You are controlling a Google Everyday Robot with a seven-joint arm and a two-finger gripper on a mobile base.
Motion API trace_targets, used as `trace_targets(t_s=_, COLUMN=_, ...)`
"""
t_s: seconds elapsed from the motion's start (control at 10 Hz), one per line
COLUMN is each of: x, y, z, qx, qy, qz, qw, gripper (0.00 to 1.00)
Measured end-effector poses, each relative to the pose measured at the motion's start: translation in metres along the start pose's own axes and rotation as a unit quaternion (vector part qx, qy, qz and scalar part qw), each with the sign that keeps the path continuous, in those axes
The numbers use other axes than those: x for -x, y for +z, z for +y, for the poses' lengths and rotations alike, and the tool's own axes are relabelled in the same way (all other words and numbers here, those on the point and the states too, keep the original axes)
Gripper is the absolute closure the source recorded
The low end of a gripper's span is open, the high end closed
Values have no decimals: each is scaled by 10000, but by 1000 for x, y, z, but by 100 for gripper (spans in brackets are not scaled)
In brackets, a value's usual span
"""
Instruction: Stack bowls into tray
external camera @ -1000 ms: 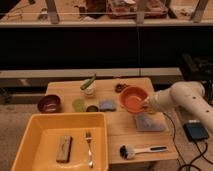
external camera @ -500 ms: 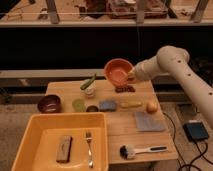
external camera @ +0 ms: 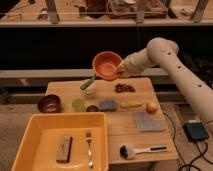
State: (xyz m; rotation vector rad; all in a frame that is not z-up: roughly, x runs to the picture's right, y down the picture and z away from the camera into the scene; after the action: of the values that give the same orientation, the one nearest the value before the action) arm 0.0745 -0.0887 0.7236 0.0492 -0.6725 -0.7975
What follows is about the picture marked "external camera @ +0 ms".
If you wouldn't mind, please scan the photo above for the yellow banana piece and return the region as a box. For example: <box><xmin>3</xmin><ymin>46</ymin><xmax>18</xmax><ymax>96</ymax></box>
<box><xmin>120</xmin><ymin>102</ymin><xmax>142</xmax><ymax>108</ymax></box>

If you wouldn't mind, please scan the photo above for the yellow plastic tray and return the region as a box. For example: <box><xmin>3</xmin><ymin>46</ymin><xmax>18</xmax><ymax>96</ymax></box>
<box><xmin>11</xmin><ymin>112</ymin><xmax>109</xmax><ymax>171</ymax></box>

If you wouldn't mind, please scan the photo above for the white handled brush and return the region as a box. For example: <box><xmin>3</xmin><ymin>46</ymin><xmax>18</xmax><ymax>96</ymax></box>
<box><xmin>120</xmin><ymin>145</ymin><xmax>168</xmax><ymax>160</ymax></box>

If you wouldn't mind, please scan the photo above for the small dark dish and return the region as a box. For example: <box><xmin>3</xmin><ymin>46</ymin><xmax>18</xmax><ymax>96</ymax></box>
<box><xmin>86</xmin><ymin>105</ymin><xmax>99</xmax><ymax>112</ymax></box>

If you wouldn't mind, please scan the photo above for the blue pedal box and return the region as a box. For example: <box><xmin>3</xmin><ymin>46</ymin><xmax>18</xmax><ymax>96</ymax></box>
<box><xmin>183</xmin><ymin>122</ymin><xmax>209</xmax><ymax>142</ymax></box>

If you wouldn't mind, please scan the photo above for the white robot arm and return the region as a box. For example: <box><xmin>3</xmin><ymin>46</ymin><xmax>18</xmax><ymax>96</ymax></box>
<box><xmin>117</xmin><ymin>37</ymin><xmax>213</xmax><ymax>124</ymax></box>

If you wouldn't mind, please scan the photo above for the brown sponge block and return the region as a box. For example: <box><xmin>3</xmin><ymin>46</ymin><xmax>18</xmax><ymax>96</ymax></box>
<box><xmin>56</xmin><ymin>136</ymin><xmax>72</xmax><ymax>163</ymax></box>

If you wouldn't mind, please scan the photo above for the green small cup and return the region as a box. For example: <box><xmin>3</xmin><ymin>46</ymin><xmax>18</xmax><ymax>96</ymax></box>
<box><xmin>72</xmin><ymin>99</ymin><xmax>86</xmax><ymax>112</ymax></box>

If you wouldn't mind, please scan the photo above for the black cable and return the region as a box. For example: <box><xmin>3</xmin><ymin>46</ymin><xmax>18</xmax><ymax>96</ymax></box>
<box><xmin>163</xmin><ymin>111</ymin><xmax>213</xmax><ymax>171</ymax></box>

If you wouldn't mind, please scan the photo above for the grey blue cloth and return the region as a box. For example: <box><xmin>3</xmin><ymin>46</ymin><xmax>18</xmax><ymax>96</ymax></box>
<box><xmin>134</xmin><ymin>112</ymin><xmax>165</xmax><ymax>132</ymax></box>

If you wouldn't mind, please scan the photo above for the blue sponge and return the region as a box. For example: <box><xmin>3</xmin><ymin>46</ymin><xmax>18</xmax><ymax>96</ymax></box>
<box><xmin>99</xmin><ymin>100</ymin><xmax>117</xmax><ymax>111</ymax></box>

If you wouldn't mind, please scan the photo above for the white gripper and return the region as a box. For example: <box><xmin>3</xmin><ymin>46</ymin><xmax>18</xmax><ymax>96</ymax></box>
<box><xmin>117</xmin><ymin>49</ymin><xmax>150</xmax><ymax>78</ymax></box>

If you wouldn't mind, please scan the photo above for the silver fork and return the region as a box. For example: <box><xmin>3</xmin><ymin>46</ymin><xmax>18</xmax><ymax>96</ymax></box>
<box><xmin>85</xmin><ymin>132</ymin><xmax>93</xmax><ymax>169</ymax></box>

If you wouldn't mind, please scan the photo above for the wooden table board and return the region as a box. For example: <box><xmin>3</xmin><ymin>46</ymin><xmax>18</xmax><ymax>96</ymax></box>
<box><xmin>44</xmin><ymin>77</ymin><xmax>179</xmax><ymax>166</ymax></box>

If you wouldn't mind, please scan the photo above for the dark purple bowl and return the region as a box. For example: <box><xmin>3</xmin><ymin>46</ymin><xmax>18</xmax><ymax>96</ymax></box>
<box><xmin>37</xmin><ymin>94</ymin><xmax>62</xmax><ymax>113</ymax></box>

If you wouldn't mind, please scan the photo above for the green vegetable stick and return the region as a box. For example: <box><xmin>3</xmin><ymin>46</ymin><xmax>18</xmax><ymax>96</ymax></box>
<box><xmin>80</xmin><ymin>74</ymin><xmax>96</xmax><ymax>90</ymax></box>

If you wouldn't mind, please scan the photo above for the orange bowl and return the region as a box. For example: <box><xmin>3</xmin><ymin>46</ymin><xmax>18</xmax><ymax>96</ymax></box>
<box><xmin>92</xmin><ymin>51</ymin><xmax>122</xmax><ymax>81</ymax></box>

